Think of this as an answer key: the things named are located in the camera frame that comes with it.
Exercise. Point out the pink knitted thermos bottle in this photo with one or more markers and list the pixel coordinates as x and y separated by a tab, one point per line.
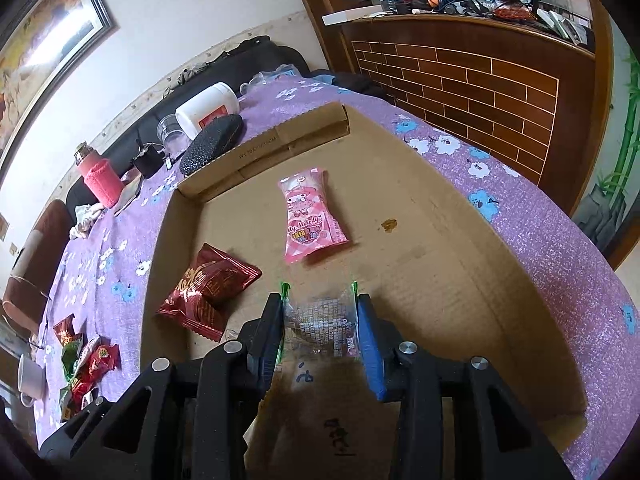
98	174

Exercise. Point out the white ceramic mug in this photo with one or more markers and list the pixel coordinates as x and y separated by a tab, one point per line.
31	381

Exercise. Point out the purple floral tablecloth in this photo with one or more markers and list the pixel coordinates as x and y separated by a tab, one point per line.
101	280

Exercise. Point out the black glasses case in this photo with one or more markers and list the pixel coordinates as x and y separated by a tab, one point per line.
215	139

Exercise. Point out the white plastic jar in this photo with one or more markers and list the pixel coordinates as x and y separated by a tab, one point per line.
215	101

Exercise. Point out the pink marshmallow packet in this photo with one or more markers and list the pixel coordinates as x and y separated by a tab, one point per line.
310	226

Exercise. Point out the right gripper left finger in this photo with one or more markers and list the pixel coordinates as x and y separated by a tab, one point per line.
176	420

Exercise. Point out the brown wooden cabinet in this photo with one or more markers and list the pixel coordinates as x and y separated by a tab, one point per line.
526	97

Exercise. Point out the red sesame candy packet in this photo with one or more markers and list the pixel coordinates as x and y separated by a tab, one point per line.
103	360

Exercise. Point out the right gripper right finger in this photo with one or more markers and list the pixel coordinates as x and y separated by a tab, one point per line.
494	436

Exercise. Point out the small green snack packet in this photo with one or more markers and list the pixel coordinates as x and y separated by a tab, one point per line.
70	355

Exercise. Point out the dark red snack packet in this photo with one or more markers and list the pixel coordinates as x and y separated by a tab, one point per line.
64	330
199	301

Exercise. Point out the clear green candy wrapper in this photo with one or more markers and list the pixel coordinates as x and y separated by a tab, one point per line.
321	326

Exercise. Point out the framed horse painting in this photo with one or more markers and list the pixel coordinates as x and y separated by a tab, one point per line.
39	48

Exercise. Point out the cardboard tray box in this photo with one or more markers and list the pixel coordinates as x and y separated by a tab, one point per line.
431	263

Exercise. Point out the white cloth gloves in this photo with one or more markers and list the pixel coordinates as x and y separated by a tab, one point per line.
86	217

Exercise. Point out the red white jerky sachet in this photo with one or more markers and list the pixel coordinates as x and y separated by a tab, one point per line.
71	398

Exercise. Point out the brown chair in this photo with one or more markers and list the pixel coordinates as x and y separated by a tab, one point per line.
32	276

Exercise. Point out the black sofa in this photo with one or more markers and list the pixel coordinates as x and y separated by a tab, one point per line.
234	68

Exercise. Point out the clear glass jar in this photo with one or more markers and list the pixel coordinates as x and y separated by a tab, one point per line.
174	139

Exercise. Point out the folded notebook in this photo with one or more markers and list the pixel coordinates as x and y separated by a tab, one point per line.
132	181

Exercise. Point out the small black cup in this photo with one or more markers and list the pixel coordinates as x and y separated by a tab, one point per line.
148	161

